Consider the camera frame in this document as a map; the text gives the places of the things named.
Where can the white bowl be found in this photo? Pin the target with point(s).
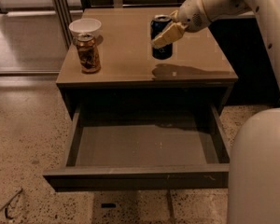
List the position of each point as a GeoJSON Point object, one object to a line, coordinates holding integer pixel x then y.
{"type": "Point", "coordinates": [85, 26]}

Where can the open grey top drawer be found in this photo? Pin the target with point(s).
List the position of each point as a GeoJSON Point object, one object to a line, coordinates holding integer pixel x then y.
{"type": "Point", "coordinates": [169, 149]}

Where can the blue pepsi can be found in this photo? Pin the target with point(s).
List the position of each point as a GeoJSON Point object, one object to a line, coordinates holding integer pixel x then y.
{"type": "Point", "coordinates": [160, 50]}

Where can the metal rod on floor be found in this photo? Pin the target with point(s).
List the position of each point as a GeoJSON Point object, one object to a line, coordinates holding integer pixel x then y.
{"type": "Point", "coordinates": [10, 199]}

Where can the brown gold drink can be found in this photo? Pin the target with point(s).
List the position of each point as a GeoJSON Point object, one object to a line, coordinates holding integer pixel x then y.
{"type": "Point", "coordinates": [88, 53]}

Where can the small black floor object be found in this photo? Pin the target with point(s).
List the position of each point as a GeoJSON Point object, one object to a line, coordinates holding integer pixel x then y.
{"type": "Point", "coordinates": [108, 205]}

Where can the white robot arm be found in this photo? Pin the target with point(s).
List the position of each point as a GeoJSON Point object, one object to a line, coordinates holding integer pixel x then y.
{"type": "Point", "coordinates": [254, 175]}

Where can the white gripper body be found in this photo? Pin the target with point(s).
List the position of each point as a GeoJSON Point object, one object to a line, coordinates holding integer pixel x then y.
{"type": "Point", "coordinates": [190, 15]}

